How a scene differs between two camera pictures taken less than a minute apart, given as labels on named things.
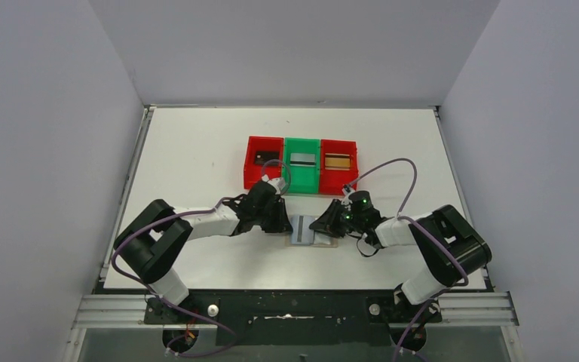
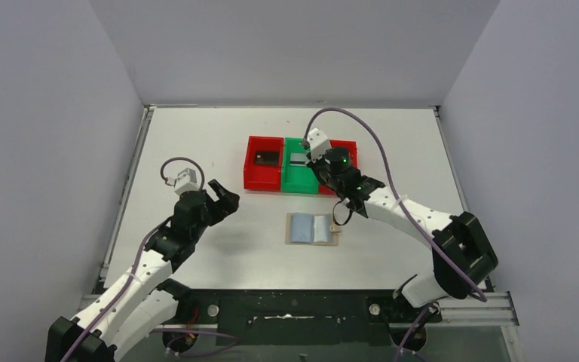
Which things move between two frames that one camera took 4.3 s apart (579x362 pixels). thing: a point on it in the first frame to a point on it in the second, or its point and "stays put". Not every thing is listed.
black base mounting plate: [255, 318] stays put
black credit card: [263, 156] stays put
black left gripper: [274, 216] to [211, 202]
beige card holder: [302, 235] stays put
